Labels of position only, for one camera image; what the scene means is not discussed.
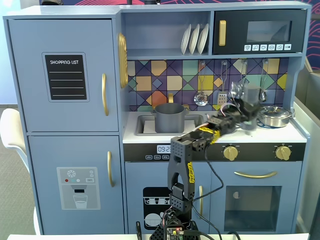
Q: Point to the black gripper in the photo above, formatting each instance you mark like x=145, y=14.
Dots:
x=250, y=108

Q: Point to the gray salt shaker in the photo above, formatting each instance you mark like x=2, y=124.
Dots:
x=252, y=92

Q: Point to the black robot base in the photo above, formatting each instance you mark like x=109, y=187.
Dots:
x=157, y=231

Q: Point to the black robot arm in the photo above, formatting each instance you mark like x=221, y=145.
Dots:
x=180, y=155

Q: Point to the steel hanging ladle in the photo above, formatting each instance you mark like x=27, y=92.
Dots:
x=262, y=96

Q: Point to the steel slotted spatula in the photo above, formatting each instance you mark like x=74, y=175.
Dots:
x=222, y=98

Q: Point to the steel pot with lid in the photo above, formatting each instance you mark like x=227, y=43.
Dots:
x=275, y=117

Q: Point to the steel hanging utensil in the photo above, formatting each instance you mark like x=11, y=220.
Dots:
x=243, y=70

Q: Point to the steel slotted skimmer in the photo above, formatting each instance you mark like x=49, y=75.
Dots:
x=201, y=98

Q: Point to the gold stove knob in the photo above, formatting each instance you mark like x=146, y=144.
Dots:
x=283, y=153
x=230, y=153

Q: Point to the gray toy sink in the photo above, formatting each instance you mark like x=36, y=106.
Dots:
x=192, y=118

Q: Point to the gold faucet knob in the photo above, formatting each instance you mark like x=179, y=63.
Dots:
x=186, y=107

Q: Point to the gold toy faucet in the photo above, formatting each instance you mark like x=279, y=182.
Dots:
x=170, y=98

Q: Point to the gray cooking pot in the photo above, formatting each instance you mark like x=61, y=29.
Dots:
x=170, y=120

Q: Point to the white toy plate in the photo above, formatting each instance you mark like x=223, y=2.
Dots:
x=194, y=40
x=203, y=38
x=185, y=40

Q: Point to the blue oven door with window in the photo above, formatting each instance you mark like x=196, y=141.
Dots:
x=287, y=180

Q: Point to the black toy microwave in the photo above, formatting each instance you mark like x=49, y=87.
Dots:
x=262, y=15

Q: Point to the blue dishwasher door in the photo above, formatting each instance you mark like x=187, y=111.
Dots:
x=137, y=175

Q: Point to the robot controller board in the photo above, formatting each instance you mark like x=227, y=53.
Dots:
x=175, y=231

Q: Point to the black table clamp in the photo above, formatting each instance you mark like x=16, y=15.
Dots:
x=138, y=230

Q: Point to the blue wooden toy kitchen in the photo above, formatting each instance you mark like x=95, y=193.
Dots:
x=75, y=35

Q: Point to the blue fridge door water dispenser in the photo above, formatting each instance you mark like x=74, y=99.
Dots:
x=45, y=162

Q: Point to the blue fridge door shopping list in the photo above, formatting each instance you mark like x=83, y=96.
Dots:
x=30, y=75

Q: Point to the black dome object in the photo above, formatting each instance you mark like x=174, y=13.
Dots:
x=51, y=2

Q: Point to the white chair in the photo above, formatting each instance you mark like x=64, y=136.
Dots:
x=10, y=130

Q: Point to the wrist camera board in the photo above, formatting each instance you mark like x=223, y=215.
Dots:
x=237, y=89

